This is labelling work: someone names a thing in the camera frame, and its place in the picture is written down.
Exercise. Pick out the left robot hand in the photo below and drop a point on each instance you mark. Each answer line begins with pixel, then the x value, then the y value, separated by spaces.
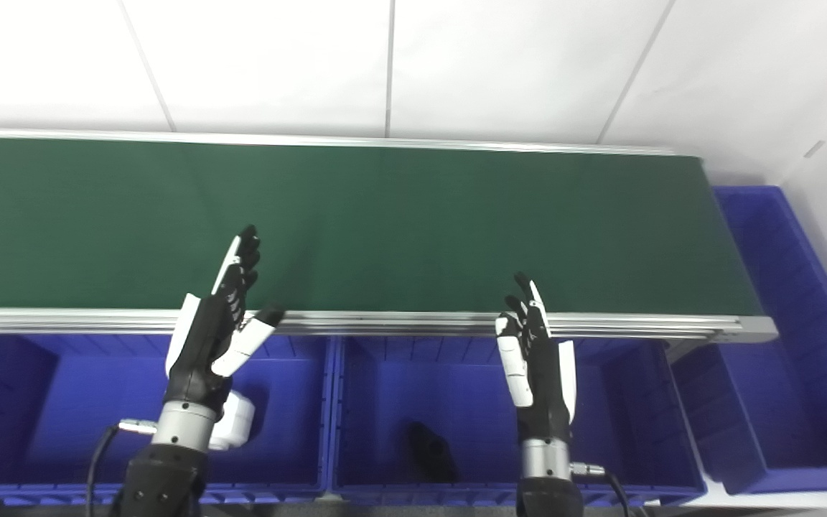
pixel 198 352

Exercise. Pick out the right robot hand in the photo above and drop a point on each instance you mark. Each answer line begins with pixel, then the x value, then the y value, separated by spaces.
pixel 539 388

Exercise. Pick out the white plastic spool part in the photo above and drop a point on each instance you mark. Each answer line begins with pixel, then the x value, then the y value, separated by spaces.
pixel 237 420

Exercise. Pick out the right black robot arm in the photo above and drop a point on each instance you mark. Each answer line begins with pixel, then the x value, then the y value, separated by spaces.
pixel 546 481

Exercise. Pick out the blue plastic bin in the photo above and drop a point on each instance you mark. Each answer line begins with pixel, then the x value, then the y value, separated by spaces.
pixel 47 416
pixel 794 373
pixel 636 431

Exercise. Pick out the black plastic part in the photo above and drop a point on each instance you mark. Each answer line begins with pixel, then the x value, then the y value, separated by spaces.
pixel 431 452

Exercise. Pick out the green conveyor belt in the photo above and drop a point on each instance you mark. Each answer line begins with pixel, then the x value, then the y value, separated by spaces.
pixel 399 230

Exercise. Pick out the aluminium conveyor side rail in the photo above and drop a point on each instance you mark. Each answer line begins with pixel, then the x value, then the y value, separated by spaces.
pixel 313 140
pixel 399 323

